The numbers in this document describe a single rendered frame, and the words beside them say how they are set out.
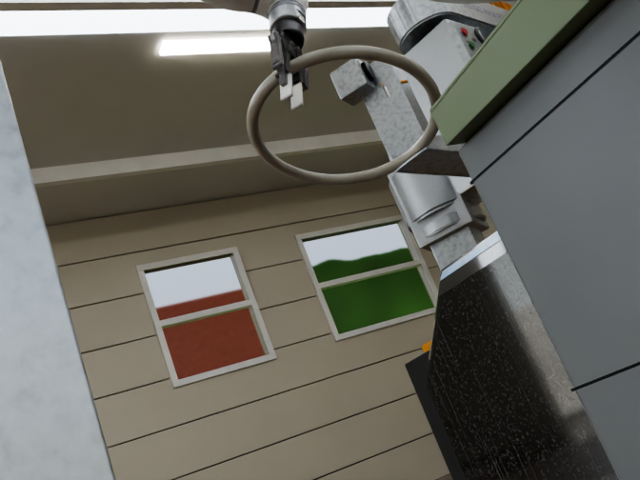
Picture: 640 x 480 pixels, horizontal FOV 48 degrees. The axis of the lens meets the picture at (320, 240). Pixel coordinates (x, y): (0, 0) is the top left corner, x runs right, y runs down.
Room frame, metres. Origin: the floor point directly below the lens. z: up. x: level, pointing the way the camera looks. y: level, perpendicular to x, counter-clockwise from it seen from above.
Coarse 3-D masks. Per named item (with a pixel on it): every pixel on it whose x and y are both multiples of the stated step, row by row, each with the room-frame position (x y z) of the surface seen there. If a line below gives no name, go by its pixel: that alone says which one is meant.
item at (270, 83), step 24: (336, 48) 1.41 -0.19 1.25; (360, 48) 1.41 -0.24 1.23; (288, 72) 1.44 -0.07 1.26; (408, 72) 1.50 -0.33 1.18; (264, 96) 1.50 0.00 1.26; (432, 96) 1.58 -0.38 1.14; (432, 120) 1.67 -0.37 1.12; (264, 144) 1.68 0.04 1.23; (288, 168) 1.77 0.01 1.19; (384, 168) 1.83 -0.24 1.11
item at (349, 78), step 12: (336, 72) 2.94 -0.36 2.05; (348, 72) 2.92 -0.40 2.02; (360, 72) 2.90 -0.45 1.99; (372, 72) 2.95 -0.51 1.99; (336, 84) 2.95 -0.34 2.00; (348, 84) 2.93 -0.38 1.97; (360, 84) 2.90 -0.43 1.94; (372, 84) 2.95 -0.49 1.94; (348, 96) 2.95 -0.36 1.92; (360, 96) 2.99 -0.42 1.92
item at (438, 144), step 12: (420, 132) 1.76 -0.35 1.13; (432, 144) 1.78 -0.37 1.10; (444, 144) 1.82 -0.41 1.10; (396, 156) 1.84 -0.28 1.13; (420, 156) 1.80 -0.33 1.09; (432, 156) 1.83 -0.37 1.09; (444, 156) 1.86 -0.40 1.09; (456, 156) 1.90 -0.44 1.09; (408, 168) 1.84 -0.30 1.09; (420, 168) 1.88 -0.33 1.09; (432, 168) 1.91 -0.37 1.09; (444, 168) 1.95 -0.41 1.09; (456, 168) 1.99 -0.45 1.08
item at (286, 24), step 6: (276, 24) 1.45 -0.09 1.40; (282, 24) 1.44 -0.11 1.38; (288, 24) 1.44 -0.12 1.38; (294, 24) 1.45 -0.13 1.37; (282, 30) 1.43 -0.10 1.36; (288, 30) 1.45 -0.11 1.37; (294, 30) 1.44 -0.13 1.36; (300, 30) 1.45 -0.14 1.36; (282, 36) 1.43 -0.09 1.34; (288, 36) 1.45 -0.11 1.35; (294, 36) 1.46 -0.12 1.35; (300, 36) 1.46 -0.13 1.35; (282, 42) 1.43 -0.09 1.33; (288, 42) 1.44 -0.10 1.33; (294, 42) 1.47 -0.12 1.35; (300, 42) 1.47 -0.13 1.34; (282, 48) 1.43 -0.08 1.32; (294, 48) 1.46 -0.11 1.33; (300, 48) 1.49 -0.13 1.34; (294, 54) 1.46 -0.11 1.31
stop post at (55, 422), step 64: (0, 64) 0.55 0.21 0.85; (0, 128) 0.54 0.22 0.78; (0, 192) 0.53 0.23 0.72; (0, 256) 0.52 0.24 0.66; (0, 320) 0.52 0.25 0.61; (64, 320) 0.54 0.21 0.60; (0, 384) 0.51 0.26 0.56; (64, 384) 0.54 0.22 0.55; (0, 448) 0.50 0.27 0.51; (64, 448) 0.53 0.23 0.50
